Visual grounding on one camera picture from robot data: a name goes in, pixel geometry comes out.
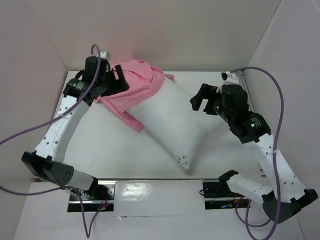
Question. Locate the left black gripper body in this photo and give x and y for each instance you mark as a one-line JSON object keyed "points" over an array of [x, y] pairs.
{"points": [[109, 85]]}

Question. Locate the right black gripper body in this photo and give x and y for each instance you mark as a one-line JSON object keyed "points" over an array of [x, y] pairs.
{"points": [[210, 99]]}

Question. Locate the pink pillowcase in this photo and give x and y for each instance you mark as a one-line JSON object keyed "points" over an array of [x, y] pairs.
{"points": [[144, 81]]}

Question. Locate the white pillow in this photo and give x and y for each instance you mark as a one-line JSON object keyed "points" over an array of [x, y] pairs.
{"points": [[169, 117]]}

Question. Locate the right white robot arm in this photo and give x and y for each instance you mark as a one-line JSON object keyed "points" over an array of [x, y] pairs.
{"points": [[285, 196]]}

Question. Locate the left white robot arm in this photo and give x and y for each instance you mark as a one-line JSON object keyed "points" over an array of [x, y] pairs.
{"points": [[46, 161]]}

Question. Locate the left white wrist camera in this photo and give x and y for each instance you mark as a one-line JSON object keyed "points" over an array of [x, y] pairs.
{"points": [[104, 55]]}

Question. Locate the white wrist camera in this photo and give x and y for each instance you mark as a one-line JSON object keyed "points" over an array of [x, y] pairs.
{"points": [[229, 78], [104, 55]]}

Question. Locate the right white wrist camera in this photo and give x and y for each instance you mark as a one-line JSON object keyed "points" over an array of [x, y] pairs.
{"points": [[229, 78]]}

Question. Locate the aluminium frame rail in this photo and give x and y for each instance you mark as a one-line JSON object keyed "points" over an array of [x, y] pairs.
{"points": [[242, 81]]}

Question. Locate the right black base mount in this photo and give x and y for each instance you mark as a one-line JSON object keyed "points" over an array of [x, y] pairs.
{"points": [[215, 198]]}

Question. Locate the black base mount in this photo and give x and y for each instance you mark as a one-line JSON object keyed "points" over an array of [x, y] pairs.
{"points": [[104, 199], [215, 198]]}

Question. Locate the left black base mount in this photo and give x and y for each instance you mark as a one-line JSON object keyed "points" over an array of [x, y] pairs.
{"points": [[104, 199]]}

